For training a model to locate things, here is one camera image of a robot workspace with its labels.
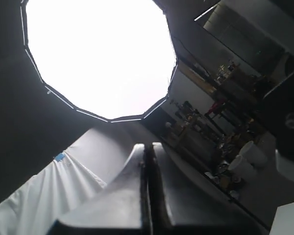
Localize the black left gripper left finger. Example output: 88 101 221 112
48 143 149 235

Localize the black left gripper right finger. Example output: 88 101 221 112
147 142 235 235

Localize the white cup lower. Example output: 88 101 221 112
228 155 257 182

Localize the white cup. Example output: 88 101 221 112
228 155 257 182
239 141 268 167

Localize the blue tape piece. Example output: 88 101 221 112
53 152 65 162

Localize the grey backdrop cloth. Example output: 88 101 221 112
0 129 136 235

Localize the white cup upper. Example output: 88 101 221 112
239 141 268 167

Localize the cluttered background shelf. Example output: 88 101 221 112
164 63 279 193

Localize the octagonal studio softbox light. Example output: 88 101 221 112
21 0 177 122

